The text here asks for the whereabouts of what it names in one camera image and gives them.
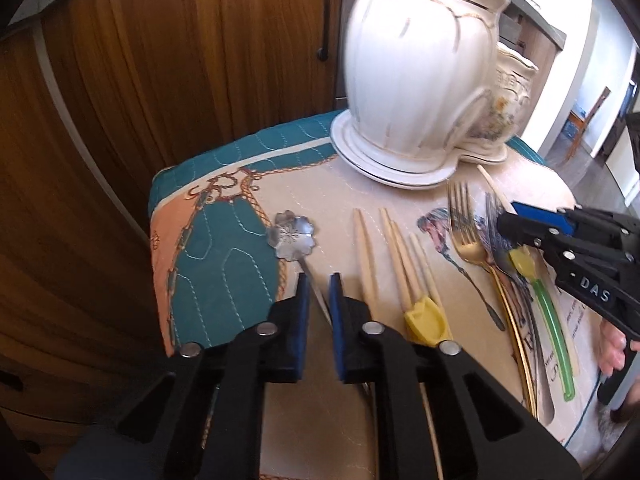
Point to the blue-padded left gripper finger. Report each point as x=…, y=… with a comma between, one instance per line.
x=202, y=417

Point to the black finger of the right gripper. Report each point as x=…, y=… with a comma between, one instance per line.
x=549, y=240

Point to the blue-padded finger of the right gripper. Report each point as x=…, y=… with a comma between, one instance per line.
x=548, y=217

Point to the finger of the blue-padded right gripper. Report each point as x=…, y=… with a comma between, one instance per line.
x=438, y=412

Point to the silver flower-shaped spoon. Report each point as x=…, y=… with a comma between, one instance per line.
x=292, y=238

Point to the person's right hand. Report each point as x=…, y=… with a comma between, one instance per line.
x=613, y=343

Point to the yellow green plastic spoon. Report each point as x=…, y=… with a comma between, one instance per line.
x=525, y=264

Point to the dark metal fork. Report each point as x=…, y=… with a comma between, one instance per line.
x=499, y=247

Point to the light wooden chopstick right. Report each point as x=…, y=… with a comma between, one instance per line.
x=503, y=200

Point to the wooden chair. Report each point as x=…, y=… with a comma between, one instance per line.
x=582, y=124

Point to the white ceramic saucer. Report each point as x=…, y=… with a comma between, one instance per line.
x=385, y=168

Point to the wooden chopstick far left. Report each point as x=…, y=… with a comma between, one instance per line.
x=365, y=263

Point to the patterned teal beige cloth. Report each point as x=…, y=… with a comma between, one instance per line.
x=215, y=275

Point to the white ceramic utensil holder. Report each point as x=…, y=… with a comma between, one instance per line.
x=420, y=75

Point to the grey speckled countertop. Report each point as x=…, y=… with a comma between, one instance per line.
x=525, y=5

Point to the stainless steel oven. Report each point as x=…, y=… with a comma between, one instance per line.
x=510, y=27

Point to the wooden cabinet doors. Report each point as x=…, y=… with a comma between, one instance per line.
x=97, y=98

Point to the black cabinet handle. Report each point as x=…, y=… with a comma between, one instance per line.
x=323, y=50

